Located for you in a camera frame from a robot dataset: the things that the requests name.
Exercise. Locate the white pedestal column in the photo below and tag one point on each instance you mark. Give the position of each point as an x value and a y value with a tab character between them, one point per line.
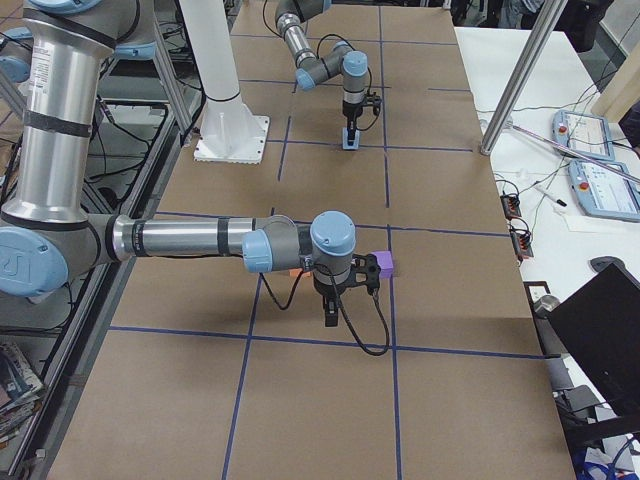
229	131

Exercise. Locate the black camera bracket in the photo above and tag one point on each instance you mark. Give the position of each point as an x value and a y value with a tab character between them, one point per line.
364	272
373	101

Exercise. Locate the orange foam block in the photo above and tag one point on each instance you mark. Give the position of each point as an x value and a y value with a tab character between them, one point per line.
296	272

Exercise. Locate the aluminium frame post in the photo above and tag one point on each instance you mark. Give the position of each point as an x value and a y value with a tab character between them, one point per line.
537	39

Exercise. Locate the far black camera bracket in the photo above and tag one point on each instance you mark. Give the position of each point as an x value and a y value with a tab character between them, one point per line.
373	101

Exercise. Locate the near black camera bracket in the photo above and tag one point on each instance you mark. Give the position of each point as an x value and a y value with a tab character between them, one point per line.
364	272

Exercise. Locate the long metal rod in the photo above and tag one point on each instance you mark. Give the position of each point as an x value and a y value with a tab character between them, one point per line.
576	154

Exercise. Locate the teach pendant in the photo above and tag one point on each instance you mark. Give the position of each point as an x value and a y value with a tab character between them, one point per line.
587	134
603	194

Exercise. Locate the lower orange connector box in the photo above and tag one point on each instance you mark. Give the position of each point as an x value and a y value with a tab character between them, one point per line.
521	241

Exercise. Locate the upper teach pendant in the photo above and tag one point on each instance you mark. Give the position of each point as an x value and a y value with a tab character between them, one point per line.
587	134

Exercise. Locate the stack of magazines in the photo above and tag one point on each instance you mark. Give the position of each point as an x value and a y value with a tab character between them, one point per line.
21	391

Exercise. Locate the lower teach pendant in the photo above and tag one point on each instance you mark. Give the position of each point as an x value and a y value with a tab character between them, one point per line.
603	194

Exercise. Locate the black laptop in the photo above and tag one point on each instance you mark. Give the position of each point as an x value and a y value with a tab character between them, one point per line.
599	327

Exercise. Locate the light blue foam block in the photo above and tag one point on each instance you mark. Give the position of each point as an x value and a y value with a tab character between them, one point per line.
350	145

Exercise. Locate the silver metal cylinder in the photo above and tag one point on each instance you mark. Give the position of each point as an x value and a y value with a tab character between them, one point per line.
544	305

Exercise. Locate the purple foam block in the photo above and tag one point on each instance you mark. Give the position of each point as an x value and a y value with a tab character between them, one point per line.
386	263

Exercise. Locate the black marker pen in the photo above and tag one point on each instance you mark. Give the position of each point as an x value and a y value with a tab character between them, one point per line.
548	194

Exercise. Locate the upper orange connector box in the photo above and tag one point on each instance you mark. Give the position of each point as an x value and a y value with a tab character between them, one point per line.
511	206

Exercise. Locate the orange connector box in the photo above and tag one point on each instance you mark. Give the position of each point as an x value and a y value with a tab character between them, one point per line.
511	206
521	241

